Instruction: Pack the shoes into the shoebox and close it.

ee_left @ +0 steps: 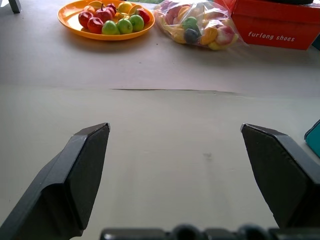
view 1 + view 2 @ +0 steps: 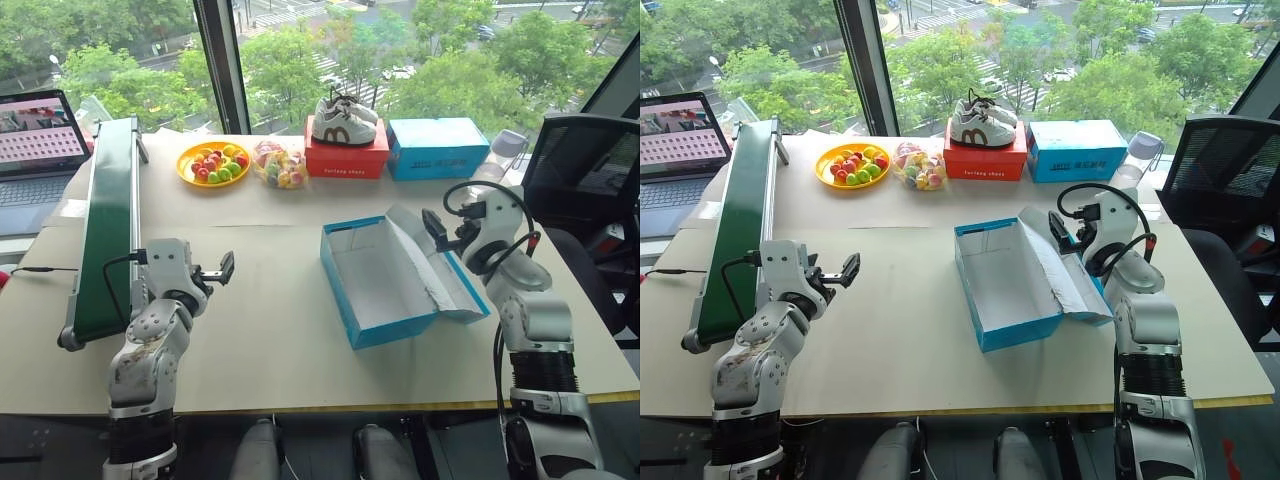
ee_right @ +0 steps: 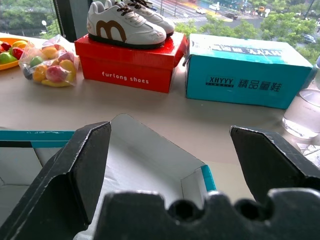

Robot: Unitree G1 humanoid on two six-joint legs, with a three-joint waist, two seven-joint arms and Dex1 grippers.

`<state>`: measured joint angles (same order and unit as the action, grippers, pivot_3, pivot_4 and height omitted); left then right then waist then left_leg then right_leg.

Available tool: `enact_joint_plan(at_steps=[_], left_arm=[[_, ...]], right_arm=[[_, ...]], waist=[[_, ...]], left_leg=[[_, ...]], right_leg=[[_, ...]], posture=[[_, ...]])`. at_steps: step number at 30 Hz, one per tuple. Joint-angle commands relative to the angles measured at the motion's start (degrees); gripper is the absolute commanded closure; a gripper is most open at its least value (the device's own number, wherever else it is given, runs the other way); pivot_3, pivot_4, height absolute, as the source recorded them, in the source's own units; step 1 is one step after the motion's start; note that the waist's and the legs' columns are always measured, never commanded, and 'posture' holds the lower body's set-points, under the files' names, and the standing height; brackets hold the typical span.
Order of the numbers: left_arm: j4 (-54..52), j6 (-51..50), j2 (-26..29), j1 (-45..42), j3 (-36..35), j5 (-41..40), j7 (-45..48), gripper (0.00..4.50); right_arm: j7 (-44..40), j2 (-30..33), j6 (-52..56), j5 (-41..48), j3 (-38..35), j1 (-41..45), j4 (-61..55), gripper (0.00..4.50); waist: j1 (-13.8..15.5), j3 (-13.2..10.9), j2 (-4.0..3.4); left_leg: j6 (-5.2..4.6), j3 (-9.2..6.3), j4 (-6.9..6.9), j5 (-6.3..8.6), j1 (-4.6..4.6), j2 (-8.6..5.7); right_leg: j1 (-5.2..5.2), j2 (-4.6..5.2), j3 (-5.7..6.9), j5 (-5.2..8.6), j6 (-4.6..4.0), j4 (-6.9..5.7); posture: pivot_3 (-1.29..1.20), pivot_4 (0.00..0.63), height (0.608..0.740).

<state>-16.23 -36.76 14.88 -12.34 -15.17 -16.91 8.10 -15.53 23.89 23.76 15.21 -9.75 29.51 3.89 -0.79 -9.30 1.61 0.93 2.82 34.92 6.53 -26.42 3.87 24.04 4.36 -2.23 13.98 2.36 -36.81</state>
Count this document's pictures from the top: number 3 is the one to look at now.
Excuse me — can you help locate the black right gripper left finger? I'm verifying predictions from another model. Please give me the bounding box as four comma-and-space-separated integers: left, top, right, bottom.
0, 121, 112, 240

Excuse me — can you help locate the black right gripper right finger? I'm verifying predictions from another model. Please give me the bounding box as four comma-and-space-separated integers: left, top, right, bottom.
229, 125, 320, 203

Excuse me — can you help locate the teal shoe box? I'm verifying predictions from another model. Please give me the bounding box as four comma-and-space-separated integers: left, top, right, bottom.
0, 113, 217, 240
185, 33, 314, 110

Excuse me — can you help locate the red shoe box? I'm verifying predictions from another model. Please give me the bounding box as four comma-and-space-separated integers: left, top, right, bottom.
74, 31, 188, 94

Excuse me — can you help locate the clear glass cup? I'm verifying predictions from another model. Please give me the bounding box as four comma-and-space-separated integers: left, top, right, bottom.
281, 56, 320, 140

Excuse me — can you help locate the clear bag of toy fruit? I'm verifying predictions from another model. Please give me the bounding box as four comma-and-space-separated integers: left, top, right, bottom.
18, 34, 80, 88

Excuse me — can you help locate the orange plate of toy fruit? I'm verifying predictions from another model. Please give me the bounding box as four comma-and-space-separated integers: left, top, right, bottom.
0, 37, 29, 71

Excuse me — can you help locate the white sneaker brown logo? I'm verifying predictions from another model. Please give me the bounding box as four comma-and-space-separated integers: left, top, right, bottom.
86, 0, 167, 50
104, 0, 175, 38

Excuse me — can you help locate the beaded blind pull chain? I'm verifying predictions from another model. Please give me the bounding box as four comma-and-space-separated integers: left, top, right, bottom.
55, 0, 67, 39

